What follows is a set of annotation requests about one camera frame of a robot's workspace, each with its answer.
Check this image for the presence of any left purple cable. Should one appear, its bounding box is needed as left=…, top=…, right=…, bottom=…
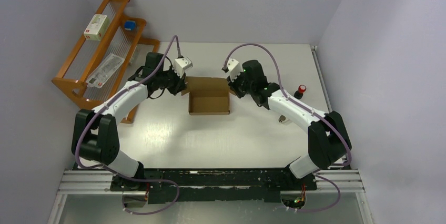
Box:
left=75, top=35, right=184, bottom=185

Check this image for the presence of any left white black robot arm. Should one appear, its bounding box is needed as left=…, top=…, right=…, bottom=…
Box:
left=72, top=52, right=193, bottom=190

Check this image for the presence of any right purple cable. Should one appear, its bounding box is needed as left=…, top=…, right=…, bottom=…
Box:
left=222, top=43, right=352, bottom=213

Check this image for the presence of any brown cardboard box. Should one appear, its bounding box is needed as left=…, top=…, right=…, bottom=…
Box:
left=181, top=76, right=231, bottom=116

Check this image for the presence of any blue round object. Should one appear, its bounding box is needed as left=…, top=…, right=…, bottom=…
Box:
left=124, top=20, right=137, bottom=31

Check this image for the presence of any clear plastic bag package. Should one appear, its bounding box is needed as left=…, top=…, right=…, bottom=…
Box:
left=86, top=53, right=124, bottom=88

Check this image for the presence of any orange wooden rack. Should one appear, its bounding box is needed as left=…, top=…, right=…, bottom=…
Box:
left=52, top=0, right=160, bottom=109

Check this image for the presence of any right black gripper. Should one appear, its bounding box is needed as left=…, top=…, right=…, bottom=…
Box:
left=227, top=68, right=255, bottom=98

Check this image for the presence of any white green carton box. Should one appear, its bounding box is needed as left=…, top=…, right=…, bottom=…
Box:
left=83, top=14, right=110, bottom=41

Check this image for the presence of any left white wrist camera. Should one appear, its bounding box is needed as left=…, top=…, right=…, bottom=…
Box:
left=173, top=57, right=193, bottom=78

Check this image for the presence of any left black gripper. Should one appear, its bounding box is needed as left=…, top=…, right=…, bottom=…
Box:
left=157, top=65, right=187, bottom=96

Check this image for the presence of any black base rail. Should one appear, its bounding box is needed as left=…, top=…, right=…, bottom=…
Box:
left=109, top=168, right=318, bottom=205

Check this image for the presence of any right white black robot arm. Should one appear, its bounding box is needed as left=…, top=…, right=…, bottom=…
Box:
left=224, top=58, right=352, bottom=189

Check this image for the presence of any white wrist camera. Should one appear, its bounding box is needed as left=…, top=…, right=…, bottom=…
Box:
left=173, top=57, right=193, bottom=78
left=226, top=58, right=244, bottom=82

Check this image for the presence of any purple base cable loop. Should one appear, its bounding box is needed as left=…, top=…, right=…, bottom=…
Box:
left=121, top=180, right=181, bottom=216

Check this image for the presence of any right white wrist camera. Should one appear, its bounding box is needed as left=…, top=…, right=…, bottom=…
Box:
left=226, top=58, right=244, bottom=82

